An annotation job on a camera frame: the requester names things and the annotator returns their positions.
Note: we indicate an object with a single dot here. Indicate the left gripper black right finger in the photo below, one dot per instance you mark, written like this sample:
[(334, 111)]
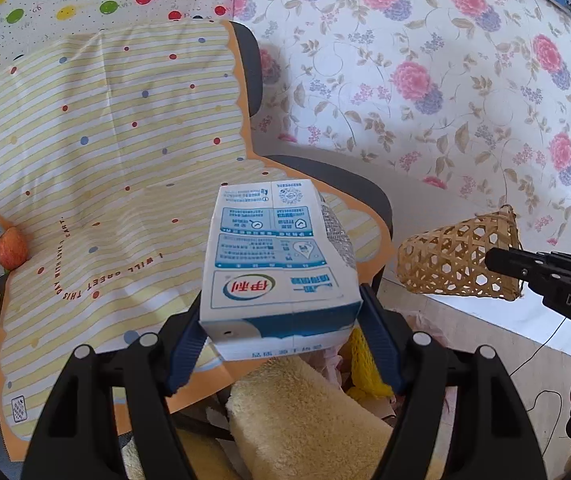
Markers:
[(492, 436)]

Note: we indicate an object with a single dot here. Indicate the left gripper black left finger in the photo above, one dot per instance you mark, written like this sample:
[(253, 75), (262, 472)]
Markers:
[(76, 435)]

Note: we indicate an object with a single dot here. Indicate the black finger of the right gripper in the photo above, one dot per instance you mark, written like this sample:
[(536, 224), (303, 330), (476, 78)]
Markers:
[(540, 270)]

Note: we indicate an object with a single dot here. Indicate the woven bamboo basket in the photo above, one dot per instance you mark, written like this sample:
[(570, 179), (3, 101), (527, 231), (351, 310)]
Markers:
[(450, 261)]

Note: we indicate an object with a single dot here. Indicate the yellow foam fruit net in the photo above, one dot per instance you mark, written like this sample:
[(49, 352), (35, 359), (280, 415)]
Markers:
[(365, 377)]

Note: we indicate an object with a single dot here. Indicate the blue white milk carton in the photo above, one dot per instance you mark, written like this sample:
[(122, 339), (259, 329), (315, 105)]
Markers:
[(280, 274)]

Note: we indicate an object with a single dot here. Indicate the red apple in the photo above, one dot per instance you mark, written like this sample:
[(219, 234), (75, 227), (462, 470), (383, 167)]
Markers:
[(13, 249)]

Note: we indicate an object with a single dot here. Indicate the beige fluffy towel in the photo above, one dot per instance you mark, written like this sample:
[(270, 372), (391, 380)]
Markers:
[(288, 422)]

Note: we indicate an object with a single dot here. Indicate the striped dotted chair cover cloth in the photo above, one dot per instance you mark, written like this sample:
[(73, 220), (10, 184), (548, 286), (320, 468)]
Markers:
[(113, 148)]

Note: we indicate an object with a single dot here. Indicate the floral pattern wall cloth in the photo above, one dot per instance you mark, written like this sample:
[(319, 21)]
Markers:
[(454, 106)]

